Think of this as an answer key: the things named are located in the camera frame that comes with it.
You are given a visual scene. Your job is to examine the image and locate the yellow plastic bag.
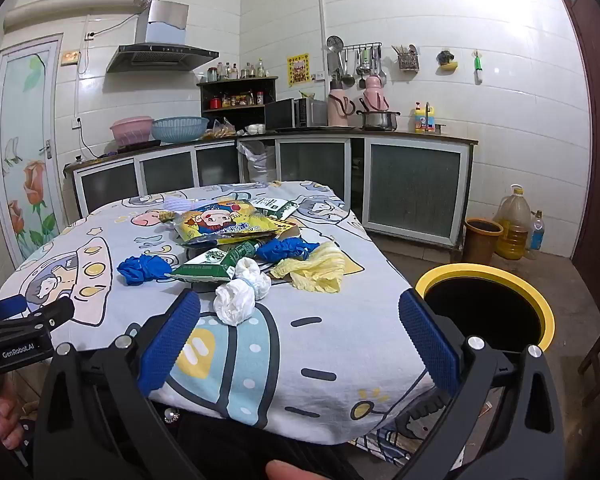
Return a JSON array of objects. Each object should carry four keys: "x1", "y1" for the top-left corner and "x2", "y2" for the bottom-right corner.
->
[{"x1": 270, "y1": 241, "x2": 348, "y2": 295}]

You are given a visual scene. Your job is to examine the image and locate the person's right hand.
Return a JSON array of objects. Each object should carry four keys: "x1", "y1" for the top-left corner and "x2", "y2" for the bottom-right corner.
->
[{"x1": 266, "y1": 460, "x2": 326, "y2": 480}]

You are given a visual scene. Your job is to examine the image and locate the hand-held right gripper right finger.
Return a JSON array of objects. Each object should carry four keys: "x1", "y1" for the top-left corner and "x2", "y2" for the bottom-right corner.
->
[{"x1": 395, "y1": 289, "x2": 566, "y2": 480}]

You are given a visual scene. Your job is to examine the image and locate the yellow detergent bottle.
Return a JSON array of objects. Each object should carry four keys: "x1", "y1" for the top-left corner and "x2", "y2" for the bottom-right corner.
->
[{"x1": 414, "y1": 101, "x2": 437, "y2": 134}]

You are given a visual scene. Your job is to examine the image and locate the yellow cartoon snack bag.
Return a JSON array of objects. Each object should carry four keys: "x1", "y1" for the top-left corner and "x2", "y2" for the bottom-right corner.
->
[{"x1": 172, "y1": 199, "x2": 293, "y2": 247}]

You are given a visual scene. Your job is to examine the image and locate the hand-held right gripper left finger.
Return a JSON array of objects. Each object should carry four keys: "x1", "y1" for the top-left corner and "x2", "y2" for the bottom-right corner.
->
[{"x1": 32, "y1": 287, "x2": 206, "y2": 480}]

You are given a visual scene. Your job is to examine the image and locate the large green white packet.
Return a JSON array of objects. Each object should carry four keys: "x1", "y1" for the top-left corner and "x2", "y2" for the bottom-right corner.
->
[{"x1": 169, "y1": 247, "x2": 238, "y2": 283}]

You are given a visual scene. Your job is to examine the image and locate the light pink thermos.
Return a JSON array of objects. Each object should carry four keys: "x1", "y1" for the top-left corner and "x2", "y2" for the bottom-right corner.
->
[{"x1": 327, "y1": 87, "x2": 355, "y2": 127}]

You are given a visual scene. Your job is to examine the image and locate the dark pink thermos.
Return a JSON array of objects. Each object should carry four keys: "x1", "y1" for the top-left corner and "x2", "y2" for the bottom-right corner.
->
[{"x1": 358, "y1": 76, "x2": 388, "y2": 113}]

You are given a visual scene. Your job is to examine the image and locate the black microwave oven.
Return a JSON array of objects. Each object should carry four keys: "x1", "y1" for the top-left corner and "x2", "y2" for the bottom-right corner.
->
[{"x1": 265, "y1": 98, "x2": 328, "y2": 131}]

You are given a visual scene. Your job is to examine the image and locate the black induction cooker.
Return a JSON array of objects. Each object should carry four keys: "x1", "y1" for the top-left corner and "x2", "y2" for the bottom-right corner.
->
[{"x1": 111, "y1": 139, "x2": 162, "y2": 153}]

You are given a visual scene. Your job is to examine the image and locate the blue rubber glove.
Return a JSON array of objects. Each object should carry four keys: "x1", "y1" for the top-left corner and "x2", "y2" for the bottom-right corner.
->
[
  {"x1": 116, "y1": 254, "x2": 181, "y2": 286},
  {"x1": 256, "y1": 238, "x2": 321, "y2": 263}
]

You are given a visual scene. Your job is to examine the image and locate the dark green wrapper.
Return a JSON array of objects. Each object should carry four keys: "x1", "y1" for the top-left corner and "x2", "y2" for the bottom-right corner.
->
[{"x1": 220, "y1": 240, "x2": 262, "y2": 263}]

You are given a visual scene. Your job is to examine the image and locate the blue plastic basket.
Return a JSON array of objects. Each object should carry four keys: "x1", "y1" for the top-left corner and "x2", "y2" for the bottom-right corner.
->
[{"x1": 151, "y1": 116, "x2": 208, "y2": 142}]

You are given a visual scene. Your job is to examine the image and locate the yellow rimmed black bin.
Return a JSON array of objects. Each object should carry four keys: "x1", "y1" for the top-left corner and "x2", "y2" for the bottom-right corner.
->
[{"x1": 414, "y1": 262, "x2": 556, "y2": 356}]

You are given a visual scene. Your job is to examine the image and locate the dark wooden spice shelf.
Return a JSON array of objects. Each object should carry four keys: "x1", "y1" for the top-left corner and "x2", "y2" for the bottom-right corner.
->
[{"x1": 197, "y1": 76, "x2": 279, "y2": 130}]

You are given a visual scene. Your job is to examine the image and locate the white woven sack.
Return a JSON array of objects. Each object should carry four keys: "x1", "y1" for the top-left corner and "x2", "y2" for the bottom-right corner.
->
[{"x1": 236, "y1": 140, "x2": 277, "y2": 183}]

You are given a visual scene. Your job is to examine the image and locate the brown plastic bucket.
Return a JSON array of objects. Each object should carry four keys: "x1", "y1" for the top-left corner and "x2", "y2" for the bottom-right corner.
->
[{"x1": 464, "y1": 218, "x2": 504, "y2": 264}]

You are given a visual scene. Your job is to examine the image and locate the steel range hood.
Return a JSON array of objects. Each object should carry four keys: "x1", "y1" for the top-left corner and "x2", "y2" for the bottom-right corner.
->
[{"x1": 106, "y1": 0, "x2": 220, "y2": 73}]

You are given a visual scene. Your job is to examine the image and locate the wire chopstick holder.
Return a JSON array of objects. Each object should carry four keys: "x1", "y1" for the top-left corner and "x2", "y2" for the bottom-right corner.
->
[{"x1": 391, "y1": 44, "x2": 421, "y2": 72}]

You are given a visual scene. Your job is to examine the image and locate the silver exhaust duct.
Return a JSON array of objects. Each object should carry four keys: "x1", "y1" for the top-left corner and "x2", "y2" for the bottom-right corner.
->
[{"x1": 4, "y1": 0, "x2": 158, "y2": 28}]

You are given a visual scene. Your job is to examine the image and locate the row of condiment jars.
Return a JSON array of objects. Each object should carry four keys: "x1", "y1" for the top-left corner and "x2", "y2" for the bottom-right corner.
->
[{"x1": 210, "y1": 91, "x2": 265, "y2": 109}]

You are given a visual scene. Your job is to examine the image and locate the white tissue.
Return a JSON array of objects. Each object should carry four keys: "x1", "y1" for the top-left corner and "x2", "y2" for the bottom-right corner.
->
[
  {"x1": 214, "y1": 280, "x2": 257, "y2": 326},
  {"x1": 235, "y1": 257, "x2": 272, "y2": 301}
]

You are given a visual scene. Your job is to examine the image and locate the row of glass bottles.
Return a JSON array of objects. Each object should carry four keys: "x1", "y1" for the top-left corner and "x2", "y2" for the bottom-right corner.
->
[{"x1": 207, "y1": 58, "x2": 271, "y2": 82}]

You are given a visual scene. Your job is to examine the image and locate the dark red door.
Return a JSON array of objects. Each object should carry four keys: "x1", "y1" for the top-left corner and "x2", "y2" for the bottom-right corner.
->
[{"x1": 545, "y1": 0, "x2": 600, "y2": 311}]

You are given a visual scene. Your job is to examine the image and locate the cartoon printed tablecloth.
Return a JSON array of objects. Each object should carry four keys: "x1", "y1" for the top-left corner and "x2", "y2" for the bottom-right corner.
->
[{"x1": 0, "y1": 180, "x2": 461, "y2": 461}]

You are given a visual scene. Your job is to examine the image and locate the row of hanging utensils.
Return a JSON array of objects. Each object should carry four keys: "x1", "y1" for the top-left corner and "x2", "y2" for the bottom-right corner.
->
[{"x1": 326, "y1": 36, "x2": 387, "y2": 88}]

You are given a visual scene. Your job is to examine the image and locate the clear bottle blue label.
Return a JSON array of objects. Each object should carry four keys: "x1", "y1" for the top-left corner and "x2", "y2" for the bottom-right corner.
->
[{"x1": 527, "y1": 210, "x2": 546, "y2": 253}]

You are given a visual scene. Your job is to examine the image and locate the person's left hand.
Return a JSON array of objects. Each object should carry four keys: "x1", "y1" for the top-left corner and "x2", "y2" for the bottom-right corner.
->
[{"x1": 0, "y1": 395, "x2": 28, "y2": 448}]

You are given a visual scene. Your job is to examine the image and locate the steel cooking pot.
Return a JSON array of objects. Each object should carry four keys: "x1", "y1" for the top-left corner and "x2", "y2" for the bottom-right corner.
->
[{"x1": 356, "y1": 109, "x2": 402, "y2": 132}]

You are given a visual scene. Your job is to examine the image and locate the small green white packet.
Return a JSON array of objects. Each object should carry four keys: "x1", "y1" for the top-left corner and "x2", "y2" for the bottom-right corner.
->
[{"x1": 252, "y1": 199, "x2": 301, "y2": 222}]

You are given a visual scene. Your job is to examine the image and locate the clear bag of food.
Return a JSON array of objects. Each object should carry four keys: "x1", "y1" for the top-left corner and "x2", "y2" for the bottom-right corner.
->
[{"x1": 202, "y1": 117, "x2": 236, "y2": 140}]

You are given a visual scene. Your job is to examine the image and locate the yellow wall poster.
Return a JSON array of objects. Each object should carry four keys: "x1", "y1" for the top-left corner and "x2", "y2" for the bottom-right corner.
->
[{"x1": 287, "y1": 52, "x2": 311, "y2": 86}]

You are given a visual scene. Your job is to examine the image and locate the large cooking oil jug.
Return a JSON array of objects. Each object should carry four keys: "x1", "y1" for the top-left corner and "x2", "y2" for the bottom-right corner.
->
[{"x1": 494, "y1": 185, "x2": 532, "y2": 261}]

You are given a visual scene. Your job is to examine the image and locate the brown cardboard piece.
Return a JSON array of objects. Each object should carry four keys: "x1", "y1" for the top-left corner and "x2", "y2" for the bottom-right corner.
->
[{"x1": 275, "y1": 222, "x2": 303, "y2": 246}]

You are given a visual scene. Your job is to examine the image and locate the pink plastic basin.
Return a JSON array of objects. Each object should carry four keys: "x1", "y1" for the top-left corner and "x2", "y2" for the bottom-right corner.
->
[{"x1": 110, "y1": 116, "x2": 155, "y2": 145}]

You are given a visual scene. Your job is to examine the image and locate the flower printed glass door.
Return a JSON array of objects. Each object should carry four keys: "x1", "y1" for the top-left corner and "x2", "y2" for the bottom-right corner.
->
[{"x1": 0, "y1": 35, "x2": 63, "y2": 266}]

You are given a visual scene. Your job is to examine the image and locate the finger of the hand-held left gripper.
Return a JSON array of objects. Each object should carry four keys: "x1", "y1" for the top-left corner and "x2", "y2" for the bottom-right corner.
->
[
  {"x1": 10, "y1": 297, "x2": 76, "y2": 333},
  {"x1": 0, "y1": 295, "x2": 28, "y2": 322}
]

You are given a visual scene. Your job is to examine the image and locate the kitchen counter cabinet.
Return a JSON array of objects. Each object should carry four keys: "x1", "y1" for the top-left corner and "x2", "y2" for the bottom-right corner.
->
[{"x1": 64, "y1": 127, "x2": 480, "y2": 251}]

